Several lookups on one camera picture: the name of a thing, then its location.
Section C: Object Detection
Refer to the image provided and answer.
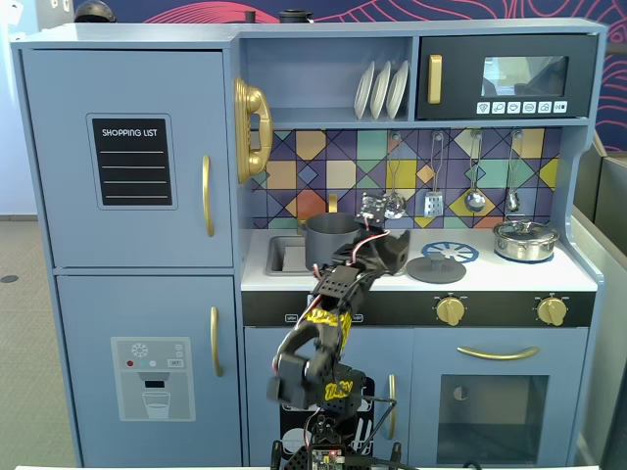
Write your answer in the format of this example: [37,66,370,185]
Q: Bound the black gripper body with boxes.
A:
[335,237,383,283]

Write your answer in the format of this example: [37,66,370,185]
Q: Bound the dark gray pot lid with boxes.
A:
[405,254,468,285]

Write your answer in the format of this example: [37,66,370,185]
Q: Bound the black and red robot base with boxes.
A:
[270,412,404,470]

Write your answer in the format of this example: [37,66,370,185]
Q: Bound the shiny steel pot lid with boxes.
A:
[493,218,557,242]

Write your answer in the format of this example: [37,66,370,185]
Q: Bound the steel skimmer spoon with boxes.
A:
[384,130,409,220]

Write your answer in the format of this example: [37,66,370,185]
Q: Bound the steel slotted spatula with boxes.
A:
[422,130,448,218]

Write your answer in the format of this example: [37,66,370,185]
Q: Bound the gray pot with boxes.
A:
[304,211,366,272]

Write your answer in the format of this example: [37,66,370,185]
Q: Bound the gold stove knob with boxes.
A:
[534,293,570,327]
[434,293,468,327]

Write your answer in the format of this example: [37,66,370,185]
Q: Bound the gray sink basin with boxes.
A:
[265,234,314,277]

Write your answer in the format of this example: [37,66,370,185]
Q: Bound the steel ladle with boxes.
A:
[462,128,488,213]

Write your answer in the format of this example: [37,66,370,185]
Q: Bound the blue oven door with window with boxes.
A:
[411,326,590,467]

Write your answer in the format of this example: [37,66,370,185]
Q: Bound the small steel spoon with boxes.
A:
[505,128,523,213]

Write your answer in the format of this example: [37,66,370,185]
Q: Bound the blue dishwasher door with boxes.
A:
[243,326,414,467]

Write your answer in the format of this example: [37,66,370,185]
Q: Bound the white plate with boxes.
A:
[353,60,376,121]
[385,59,410,120]
[368,60,393,121]

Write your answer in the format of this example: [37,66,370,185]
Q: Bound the black microwave door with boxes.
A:
[414,33,601,121]

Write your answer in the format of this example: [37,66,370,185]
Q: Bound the gold toy phone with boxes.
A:
[232,75,274,185]

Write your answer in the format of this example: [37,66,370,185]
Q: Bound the blue toy kitchen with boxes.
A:
[9,18,609,469]

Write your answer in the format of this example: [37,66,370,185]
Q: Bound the controller circuit board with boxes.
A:
[305,444,347,470]

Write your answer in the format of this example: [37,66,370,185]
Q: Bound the gray ice dispenser sticker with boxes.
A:
[110,335,197,423]

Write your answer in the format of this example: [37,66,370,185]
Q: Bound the wide black cylinder cap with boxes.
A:
[278,8,314,26]

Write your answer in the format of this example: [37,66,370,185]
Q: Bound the black shopping list board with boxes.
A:
[85,113,179,212]

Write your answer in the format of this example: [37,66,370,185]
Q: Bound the blue fridge door with dispenser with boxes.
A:
[55,274,244,469]

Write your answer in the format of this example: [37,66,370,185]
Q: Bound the blue fridge door with chalkboard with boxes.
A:
[21,48,236,270]

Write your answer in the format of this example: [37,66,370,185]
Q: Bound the black dome object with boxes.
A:
[73,0,119,24]

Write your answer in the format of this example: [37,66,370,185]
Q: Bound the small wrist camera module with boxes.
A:
[359,191,394,231]

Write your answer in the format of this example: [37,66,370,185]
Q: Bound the gold oven door handle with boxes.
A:
[456,344,542,362]

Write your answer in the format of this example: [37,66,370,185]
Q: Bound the looped black cable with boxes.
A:
[359,393,399,465]

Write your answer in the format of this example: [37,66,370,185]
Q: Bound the gold dishwasher door handle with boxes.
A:
[387,373,399,442]

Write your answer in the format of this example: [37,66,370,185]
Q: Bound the gold microwave door handle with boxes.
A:
[426,53,444,106]

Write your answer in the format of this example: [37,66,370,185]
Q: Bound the gold fridge door handle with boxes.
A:
[201,154,217,239]
[209,305,225,379]

